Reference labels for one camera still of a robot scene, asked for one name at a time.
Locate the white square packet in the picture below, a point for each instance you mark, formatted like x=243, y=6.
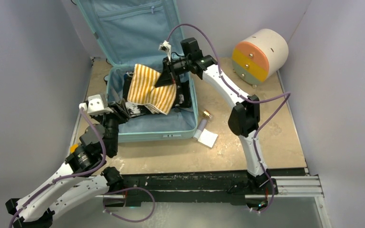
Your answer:
x=208, y=138

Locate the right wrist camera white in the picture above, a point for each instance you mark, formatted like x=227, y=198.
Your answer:
x=166, y=47

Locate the round pastel drawer cabinet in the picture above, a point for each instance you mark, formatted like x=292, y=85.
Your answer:
x=260, y=55

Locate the yellow grey small block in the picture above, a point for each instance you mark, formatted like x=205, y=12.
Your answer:
x=73, y=148

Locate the small gold capped bottle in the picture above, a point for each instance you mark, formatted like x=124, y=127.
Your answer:
x=207, y=115

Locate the lavender white tube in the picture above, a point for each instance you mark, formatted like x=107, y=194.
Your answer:
x=201, y=126

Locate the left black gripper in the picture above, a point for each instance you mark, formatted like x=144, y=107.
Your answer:
x=116, y=113

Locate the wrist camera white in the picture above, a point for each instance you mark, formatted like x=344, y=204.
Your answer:
x=166, y=47
x=95, y=105

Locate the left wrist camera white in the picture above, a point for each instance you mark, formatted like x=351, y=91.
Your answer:
x=95, y=105

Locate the orange white striped cloth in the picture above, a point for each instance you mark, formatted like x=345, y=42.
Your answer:
x=142, y=91

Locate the black white patterned garment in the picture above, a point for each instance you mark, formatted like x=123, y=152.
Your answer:
x=183, y=97

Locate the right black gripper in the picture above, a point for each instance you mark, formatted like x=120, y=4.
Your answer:
x=166, y=79

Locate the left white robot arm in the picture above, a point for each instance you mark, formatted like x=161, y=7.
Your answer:
x=69, y=176

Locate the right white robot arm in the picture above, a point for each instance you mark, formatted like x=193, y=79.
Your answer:
x=245, y=110

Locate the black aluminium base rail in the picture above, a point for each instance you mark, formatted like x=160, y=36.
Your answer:
x=237, y=188

